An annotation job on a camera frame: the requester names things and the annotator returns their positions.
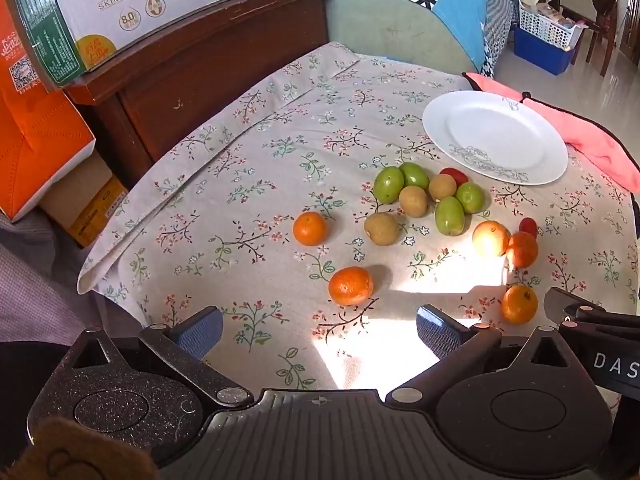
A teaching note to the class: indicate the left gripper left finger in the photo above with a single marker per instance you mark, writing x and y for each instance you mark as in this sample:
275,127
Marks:
182,349

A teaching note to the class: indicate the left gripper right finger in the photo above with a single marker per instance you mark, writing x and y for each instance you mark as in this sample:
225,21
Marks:
462,353

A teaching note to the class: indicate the orange tangerine five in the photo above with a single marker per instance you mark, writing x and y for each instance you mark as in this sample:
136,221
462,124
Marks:
519,304

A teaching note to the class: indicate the orange tangerine three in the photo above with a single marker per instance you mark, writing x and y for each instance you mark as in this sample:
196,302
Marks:
490,239

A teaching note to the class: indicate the orange tangerine four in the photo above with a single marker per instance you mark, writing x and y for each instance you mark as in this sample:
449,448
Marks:
522,250

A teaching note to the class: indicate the orange tangerine two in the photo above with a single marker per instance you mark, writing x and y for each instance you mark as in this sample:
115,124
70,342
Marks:
351,286

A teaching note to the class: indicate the green jujube four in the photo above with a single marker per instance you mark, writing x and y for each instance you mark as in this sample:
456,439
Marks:
450,216

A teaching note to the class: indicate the red cherry tomato two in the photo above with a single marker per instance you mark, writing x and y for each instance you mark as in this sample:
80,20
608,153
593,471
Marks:
528,225

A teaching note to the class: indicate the brown kiwi one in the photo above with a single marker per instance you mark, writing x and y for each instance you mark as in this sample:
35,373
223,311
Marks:
382,229

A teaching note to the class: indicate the green jujube three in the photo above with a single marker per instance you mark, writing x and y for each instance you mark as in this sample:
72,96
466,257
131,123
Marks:
472,197

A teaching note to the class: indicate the brown kiwi two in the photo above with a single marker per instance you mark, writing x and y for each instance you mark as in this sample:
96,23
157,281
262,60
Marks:
413,201

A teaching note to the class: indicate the brown kiwi three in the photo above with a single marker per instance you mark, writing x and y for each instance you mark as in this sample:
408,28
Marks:
442,186

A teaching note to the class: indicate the red cherry tomato one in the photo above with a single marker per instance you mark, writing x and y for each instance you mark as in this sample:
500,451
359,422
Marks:
459,177

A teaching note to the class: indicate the orange tangerine one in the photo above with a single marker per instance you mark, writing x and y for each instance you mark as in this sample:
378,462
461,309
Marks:
310,229

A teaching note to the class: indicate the green jujube two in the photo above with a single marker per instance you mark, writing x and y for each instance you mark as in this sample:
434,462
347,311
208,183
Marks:
414,175

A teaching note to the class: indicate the green jujube one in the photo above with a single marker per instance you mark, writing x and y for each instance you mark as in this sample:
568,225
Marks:
388,184

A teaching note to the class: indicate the brown plush toy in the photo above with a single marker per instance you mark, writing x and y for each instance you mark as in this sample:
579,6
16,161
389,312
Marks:
65,450

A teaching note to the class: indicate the cardboard box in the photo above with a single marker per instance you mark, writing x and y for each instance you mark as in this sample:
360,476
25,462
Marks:
83,202

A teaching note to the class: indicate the floral tablecloth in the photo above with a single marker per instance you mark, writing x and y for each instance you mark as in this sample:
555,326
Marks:
211,224

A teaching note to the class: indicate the pink towel black trim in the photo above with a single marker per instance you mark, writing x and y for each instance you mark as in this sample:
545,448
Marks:
595,142

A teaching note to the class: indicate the white floral plate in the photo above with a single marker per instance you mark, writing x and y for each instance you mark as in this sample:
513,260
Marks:
496,137

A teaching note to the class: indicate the orange gift box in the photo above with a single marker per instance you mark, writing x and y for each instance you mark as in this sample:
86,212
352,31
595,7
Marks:
43,137

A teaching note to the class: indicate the blue storage bin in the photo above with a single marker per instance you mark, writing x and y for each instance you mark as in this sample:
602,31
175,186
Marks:
532,49

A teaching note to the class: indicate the white plastic basket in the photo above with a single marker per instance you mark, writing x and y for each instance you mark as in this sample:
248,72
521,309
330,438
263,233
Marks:
549,25

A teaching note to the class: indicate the green sofa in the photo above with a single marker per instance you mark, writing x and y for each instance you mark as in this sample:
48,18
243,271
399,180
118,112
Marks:
396,29

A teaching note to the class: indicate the houndstooth sofa blanket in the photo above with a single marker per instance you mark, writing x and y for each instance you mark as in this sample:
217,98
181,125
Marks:
500,16

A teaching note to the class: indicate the wooden chair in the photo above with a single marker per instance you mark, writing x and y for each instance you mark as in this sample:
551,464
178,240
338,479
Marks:
601,18

